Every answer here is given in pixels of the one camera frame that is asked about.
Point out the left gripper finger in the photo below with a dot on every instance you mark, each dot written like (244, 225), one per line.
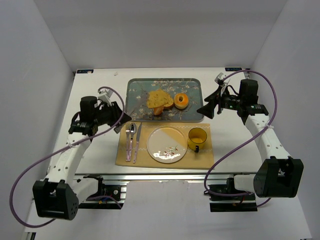
(133, 104)
(126, 118)

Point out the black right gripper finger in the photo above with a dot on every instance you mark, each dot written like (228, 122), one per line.
(208, 109)
(216, 94)

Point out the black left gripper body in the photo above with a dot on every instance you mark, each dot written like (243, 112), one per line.
(113, 113)

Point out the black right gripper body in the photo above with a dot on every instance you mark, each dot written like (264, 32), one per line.
(216, 100)

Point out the brown bread slice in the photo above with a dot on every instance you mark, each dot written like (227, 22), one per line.
(156, 99)
(170, 102)

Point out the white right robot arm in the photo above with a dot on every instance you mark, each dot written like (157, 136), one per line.
(280, 174)

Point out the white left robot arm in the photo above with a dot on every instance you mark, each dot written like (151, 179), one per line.
(58, 195)

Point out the floral blue serving tray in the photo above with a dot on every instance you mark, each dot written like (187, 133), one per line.
(190, 86)

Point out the orange glazed bagel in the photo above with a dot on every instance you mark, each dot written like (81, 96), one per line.
(181, 101)

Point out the yellow glass mug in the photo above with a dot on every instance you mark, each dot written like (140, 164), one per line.
(196, 139)

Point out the yellow paper placemat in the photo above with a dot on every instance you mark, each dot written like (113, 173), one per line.
(202, 160)

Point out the white and yellow plate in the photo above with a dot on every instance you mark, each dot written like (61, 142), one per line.
(167, 145)

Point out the fork with pink handle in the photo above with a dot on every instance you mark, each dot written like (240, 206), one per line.
(128, 133)

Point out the spoon with pink handle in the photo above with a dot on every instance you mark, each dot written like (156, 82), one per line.
(132, 132)

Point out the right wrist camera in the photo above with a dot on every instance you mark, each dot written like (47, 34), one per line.
(220, 80)

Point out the knife with pink handle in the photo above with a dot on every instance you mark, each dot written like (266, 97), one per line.
(137, 142)

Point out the aluminium frame rail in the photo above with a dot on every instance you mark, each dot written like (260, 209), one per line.
(161, 177)

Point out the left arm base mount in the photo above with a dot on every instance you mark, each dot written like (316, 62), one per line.
(110, 194)

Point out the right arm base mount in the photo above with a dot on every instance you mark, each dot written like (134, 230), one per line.
(229, 203)

